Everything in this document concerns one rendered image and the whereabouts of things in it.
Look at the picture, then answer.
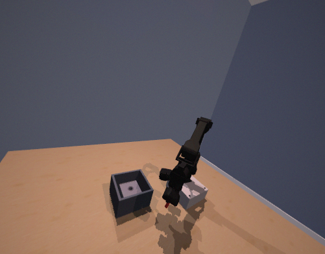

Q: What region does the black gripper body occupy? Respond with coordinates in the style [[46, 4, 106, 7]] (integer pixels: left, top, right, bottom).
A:
[[162, 180, 186, 206]]

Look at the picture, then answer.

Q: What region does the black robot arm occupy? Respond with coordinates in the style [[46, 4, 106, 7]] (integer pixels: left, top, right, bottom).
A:
[[159, 117, 213, 185]]

